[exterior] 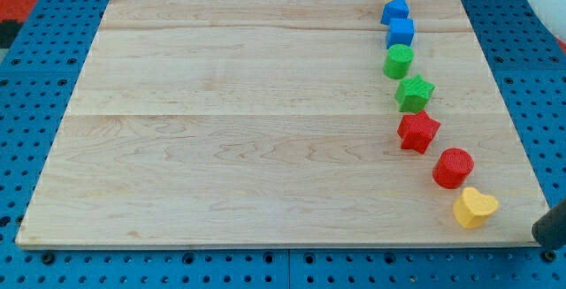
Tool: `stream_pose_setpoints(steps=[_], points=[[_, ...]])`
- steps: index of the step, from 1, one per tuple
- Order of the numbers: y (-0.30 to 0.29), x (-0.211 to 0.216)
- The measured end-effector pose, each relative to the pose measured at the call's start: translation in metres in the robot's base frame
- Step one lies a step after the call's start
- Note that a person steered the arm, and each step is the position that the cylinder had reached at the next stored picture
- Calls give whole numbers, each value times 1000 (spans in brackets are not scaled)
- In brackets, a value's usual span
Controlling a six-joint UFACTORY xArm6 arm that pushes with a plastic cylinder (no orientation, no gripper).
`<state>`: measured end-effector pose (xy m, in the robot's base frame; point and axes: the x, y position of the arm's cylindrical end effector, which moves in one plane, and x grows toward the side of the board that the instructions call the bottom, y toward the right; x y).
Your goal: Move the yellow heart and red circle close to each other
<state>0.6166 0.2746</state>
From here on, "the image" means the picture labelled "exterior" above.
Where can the blue pentagon block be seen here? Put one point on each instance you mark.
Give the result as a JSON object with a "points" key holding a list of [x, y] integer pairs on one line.
{"points": [[394, 9]]}

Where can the red star block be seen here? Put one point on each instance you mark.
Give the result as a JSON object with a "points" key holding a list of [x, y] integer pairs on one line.
{"points": [[417, 131]]}

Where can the red cylinder block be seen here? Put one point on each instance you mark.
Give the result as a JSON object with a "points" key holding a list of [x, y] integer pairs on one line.
{"points": [[453, 168]]}

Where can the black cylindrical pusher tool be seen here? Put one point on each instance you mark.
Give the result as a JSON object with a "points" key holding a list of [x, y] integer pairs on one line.
{"points": [[549, 230]]}

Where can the yellow heart block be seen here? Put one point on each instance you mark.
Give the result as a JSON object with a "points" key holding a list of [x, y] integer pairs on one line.
{"points": [[472, 209]]}

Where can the blue cube block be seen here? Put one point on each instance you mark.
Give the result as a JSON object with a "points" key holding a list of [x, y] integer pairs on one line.
{"points": [[400, 31]]}

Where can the green star block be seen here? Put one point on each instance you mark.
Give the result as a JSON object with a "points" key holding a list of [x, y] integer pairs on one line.
{"points": [[413, 94]]}

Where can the wooden board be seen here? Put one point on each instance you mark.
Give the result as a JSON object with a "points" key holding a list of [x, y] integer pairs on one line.
{"points": [[215, 124]]}

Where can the green cylinder block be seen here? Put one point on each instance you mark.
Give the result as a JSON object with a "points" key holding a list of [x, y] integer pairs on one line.
{"points": [[398, 60]]}

